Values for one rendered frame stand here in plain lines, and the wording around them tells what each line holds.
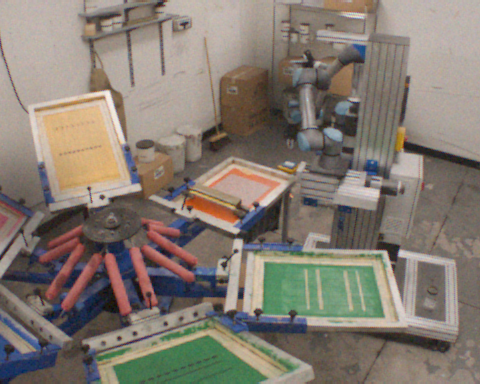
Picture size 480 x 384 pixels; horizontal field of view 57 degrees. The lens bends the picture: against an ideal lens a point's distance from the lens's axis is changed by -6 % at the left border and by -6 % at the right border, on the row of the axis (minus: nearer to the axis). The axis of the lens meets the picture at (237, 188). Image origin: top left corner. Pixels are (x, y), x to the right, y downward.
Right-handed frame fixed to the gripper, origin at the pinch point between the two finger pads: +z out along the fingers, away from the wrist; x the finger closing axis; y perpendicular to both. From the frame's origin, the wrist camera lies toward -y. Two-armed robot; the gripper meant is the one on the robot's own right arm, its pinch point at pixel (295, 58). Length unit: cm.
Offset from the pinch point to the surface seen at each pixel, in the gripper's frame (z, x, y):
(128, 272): -53, -200, 35
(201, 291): -78, -175, 53
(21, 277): 0, -243, 44
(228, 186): -15, -95, 60
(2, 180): 160, -203, 68
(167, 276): -66, -186, 42
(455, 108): -43, 252, 133
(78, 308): -58, -232, 32
